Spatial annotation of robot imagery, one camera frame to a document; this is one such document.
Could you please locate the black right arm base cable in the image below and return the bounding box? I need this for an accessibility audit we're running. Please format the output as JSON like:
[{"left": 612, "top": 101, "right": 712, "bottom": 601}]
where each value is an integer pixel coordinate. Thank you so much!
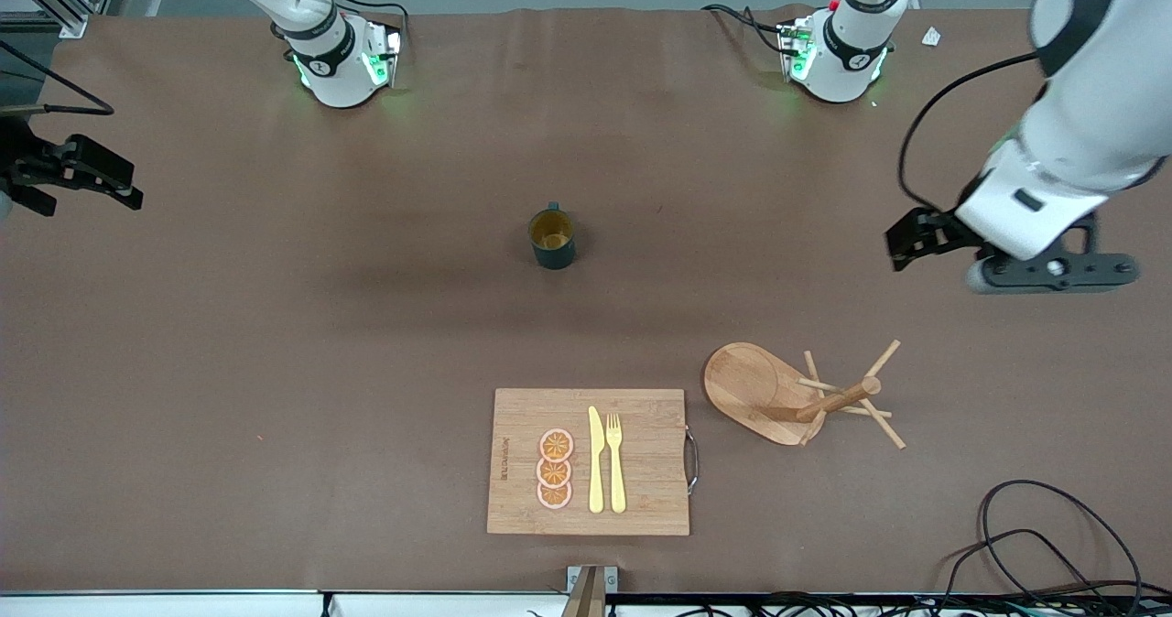
[{"left": 291, "top": 0, "right": 410, "bottom": 55}]

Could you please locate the yellow plastic knife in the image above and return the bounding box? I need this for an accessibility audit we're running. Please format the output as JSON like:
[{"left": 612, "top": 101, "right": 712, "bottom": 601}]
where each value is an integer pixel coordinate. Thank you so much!
[{"left": 588, "top": 406, "right": 606, "bottom": 514}]

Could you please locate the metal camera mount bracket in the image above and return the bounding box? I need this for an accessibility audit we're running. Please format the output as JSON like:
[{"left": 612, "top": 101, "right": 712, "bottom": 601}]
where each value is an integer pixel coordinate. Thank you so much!
[{"left": 560, "top": 565, "right": 619, "bottom": 617}]

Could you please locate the table cover sheet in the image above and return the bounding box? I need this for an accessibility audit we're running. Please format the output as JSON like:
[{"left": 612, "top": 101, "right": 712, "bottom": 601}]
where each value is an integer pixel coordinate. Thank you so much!
[{"left": 0, "top": 5, "right": 1172, "bottom": 595}]

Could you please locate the bamboo cutting board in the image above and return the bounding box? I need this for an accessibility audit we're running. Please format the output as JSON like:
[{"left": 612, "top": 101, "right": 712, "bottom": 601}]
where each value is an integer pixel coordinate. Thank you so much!
[{"left": 486, "top": 388, "right": 700, "bottom": 536}]

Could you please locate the dark teal ribbed cup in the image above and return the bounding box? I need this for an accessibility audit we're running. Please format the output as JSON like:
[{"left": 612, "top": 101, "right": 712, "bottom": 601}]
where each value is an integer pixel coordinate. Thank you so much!
[{"left": 527, "top": 201, "right": 578, "bottom": 271}]

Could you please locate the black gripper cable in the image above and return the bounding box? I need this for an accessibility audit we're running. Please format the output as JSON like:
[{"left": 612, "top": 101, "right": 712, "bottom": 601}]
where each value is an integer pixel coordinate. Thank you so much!
[
  {"left": 897, "top": 49, "right": 1045, "bottom": 215},
  {"left": 0, "top": 40, "right": 116, "bottom": 117}
]

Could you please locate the black arm base cable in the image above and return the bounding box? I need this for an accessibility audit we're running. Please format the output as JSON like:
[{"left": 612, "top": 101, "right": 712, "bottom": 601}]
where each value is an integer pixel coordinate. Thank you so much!
[
  {"left": 701, "top": 4, "right": 798, "bottom": 55},
  {"left": 291, "top": 0, "right": 410, "bottom": 55}
]

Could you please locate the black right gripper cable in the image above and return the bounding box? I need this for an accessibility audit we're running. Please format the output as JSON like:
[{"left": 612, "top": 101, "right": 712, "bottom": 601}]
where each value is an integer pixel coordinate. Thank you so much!
[{"left": 0, "top": 40, "right": 116, "bottom": 117}]

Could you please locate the black left arm base cable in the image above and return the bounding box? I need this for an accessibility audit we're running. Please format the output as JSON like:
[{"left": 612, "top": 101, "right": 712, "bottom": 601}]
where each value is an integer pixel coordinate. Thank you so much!
[{"left": 701, "top": 4, "right": 798, "bottom": 55}]

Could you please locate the black looped cable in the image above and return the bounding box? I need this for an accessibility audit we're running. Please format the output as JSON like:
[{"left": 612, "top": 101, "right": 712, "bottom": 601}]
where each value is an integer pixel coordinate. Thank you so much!
[
  {"left": 936, "top": 529, "right": 1100, "bottom": 617},
  {"left": 978, "top": 480, "right": 1145, "bottom": 600}
]

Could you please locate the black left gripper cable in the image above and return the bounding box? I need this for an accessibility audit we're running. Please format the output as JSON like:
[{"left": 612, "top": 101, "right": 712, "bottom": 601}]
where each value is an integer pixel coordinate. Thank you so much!
[{"left": 897, "top": 49, "right": 1045, "bottom": 215}]

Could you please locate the yellow plastic fork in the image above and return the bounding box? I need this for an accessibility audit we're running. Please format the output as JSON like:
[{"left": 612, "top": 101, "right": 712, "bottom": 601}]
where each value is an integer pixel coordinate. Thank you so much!
[{"left": 605, "top": 413, "right": 627, "bottom": 514}]

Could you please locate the tangled black cable bundle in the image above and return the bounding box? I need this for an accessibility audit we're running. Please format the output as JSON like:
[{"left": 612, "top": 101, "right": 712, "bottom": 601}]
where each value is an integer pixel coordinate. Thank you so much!
[{"left": 751, "top": 591, "right": 1172, "bottom": 617}]

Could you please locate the wooden mug tree stand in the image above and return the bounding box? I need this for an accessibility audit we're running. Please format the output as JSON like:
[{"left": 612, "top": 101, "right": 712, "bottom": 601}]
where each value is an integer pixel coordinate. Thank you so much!
[{"left": 703, "top": 340, "right": 907, "bottom": 450}]

